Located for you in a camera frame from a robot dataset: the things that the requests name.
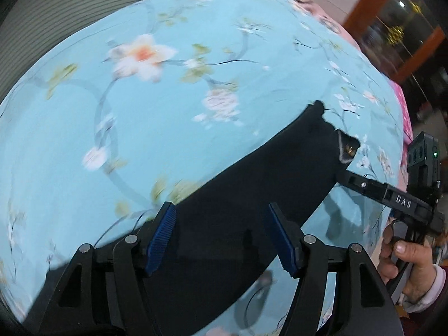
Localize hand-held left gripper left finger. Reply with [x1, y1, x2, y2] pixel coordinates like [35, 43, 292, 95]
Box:
[31, 201, 176, 336]

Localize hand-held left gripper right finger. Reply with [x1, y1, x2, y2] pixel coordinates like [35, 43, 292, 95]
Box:
[268, 203, 403, 336]

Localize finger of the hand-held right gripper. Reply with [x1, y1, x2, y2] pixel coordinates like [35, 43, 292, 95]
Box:
[335, 169, 388, 202]

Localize black pants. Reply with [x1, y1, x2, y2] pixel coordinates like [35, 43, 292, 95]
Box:
[46, 100, 361, 336]

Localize person's right forearm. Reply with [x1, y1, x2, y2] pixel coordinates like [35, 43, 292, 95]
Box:
[395, 264, 448, 314]

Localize person's right hand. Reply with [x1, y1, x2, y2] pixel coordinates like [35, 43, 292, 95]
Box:
[380, 225, 438, 303]

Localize blue floral bed sheet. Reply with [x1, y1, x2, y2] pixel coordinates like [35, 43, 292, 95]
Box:
[0, 0, 411, 336]

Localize wooden glass-door cabinet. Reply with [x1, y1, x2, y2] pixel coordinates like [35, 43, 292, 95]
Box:
[341, 0, 448, 93]

